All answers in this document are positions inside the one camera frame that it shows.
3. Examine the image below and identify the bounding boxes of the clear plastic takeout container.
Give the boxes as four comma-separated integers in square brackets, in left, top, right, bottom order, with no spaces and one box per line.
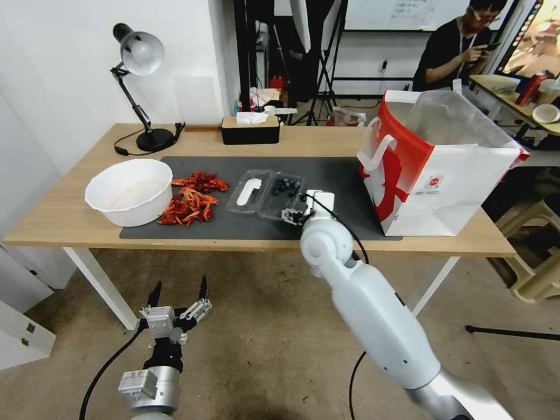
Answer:
[225,167,307,222]

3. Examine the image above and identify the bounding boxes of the black light stand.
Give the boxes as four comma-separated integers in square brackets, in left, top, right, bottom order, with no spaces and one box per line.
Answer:
[290,0,352,128]

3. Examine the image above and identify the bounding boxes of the person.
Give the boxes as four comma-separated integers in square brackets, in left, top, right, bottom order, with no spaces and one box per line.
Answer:
[412,0,505,94]

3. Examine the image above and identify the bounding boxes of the black desk lamp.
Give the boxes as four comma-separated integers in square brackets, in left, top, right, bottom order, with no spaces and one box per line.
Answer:
[108,22,176,153]

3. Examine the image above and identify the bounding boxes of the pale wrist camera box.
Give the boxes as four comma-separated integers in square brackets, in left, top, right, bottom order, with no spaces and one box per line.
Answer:
[145,304,177,340]
[306,188,337,216]

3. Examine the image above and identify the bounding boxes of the black tripod leg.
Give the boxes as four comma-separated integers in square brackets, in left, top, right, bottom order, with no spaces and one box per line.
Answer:
[464,324,560,342]

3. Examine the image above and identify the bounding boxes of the clear plastic bag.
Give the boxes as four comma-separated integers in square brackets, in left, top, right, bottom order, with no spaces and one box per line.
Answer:
[327,106,367,128]

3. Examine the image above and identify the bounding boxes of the white cabinet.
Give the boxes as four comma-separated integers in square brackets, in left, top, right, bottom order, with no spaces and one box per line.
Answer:
[0,243,81,373]

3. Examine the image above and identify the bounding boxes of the small white bowl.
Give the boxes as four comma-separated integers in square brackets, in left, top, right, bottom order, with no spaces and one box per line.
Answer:
[531,104,560,125]

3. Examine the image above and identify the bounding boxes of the red can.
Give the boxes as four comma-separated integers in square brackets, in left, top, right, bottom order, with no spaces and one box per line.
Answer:
[514,71,550,107]

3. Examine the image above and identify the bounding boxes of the black metal rack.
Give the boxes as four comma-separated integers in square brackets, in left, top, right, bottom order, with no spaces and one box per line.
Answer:
[233,0,270,116]

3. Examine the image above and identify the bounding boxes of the pale wooden desk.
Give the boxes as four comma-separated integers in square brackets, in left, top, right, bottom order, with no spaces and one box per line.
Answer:
[468,73,560,133]

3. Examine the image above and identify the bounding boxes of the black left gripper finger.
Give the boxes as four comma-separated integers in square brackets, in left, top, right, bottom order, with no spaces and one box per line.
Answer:
[179,275,214,326]
[139,281,163,319]

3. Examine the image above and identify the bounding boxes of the wooden table white legs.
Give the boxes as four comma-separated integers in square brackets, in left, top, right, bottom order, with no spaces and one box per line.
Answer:
[1,122,519,331]

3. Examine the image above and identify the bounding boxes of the cardboard box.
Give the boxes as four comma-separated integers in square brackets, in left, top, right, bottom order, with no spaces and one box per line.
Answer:
[248,87,281,111]

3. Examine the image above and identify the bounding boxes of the whiteboard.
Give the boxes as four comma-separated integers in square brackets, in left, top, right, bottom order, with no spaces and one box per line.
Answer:
[343,0,439,33]

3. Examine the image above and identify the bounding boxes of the dark blueberries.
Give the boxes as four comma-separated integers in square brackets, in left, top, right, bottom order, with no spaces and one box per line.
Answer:
[271,176,303,197]

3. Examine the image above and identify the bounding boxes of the black tissue box wooden lid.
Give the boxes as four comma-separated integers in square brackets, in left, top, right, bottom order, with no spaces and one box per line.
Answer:
[219,115,281,146]

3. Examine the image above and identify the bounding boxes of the white plastic bowl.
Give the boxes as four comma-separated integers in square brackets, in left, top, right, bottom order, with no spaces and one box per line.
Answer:
[83,158,174,228]

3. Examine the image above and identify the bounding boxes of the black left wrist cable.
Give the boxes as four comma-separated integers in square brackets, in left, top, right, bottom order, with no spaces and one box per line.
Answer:
[78,325,148,420]

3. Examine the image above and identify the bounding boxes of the red crayfish pile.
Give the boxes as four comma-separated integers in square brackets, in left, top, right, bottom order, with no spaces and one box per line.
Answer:
[171,171,231,194]
[156,188,220,229]

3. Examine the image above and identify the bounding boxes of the beige plastic stool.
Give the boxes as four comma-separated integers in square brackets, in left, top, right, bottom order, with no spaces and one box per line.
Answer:
[496,192,560,304]

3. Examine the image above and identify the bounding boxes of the display screen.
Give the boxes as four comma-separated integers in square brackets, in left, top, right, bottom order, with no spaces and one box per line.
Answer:
[498,0,560,81]

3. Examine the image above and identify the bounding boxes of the white folded umbrella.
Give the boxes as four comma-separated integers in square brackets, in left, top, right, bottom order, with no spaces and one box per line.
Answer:
[288,0,313,51]

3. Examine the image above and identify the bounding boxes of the black lamp cord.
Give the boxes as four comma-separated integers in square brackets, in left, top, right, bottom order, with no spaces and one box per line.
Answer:
[114,130,146,157]

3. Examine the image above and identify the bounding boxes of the white tissue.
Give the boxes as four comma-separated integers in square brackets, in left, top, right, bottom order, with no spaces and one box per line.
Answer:
[236,111,269,126]

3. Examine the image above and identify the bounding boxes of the dark grey table mat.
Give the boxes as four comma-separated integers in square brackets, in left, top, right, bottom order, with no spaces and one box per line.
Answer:
[118,155,404,241]

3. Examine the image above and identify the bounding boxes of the red white takeout bag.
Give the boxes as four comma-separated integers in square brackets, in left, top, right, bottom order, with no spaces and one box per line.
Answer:
[356,89,531,239]

